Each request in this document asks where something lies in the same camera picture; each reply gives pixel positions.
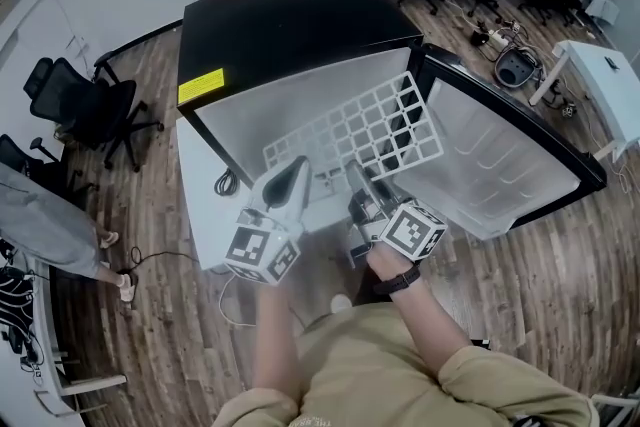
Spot coiled black power cord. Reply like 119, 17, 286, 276
213, 167, 242, 198

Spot person's left forearm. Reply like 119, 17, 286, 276
252, 282, 307, 399

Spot beige shirt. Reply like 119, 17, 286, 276
212, 302, 601, 427

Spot white low platform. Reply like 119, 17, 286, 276
175, 117, 361, 273

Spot white wire fridge shelf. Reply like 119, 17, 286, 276
262, 70, 446, 181

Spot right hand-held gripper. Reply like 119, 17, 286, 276
343, 158, 449, 269

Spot person's right forearm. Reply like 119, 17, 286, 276
387, 282, 475, 377

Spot black bag with white cables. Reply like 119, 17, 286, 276
0, 274, 37, 342

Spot person's right hand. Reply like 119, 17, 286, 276
367, 242, 417, 284

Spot black wristwatch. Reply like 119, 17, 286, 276
372, 264, 423, 297

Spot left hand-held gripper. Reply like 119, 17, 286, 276
222, 154, 315, 287

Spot white desk with metal legs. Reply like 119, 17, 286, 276
528, 39, 640, 164

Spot white floor cable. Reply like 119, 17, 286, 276
217, 274, 259, 329

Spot white desk with cables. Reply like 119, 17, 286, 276
0, 239, 129, 419

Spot black floor cable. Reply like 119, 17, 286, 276
117, 245, 202, 277

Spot black power adapter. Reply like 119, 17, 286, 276
542, 79, 562, 109

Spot yellow warning label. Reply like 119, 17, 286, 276
177, 68, 226, 106

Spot detached grey chair seat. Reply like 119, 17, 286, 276
494, 48, 543, 91

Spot black mini fridge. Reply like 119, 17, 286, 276
177, 0, 426, 216

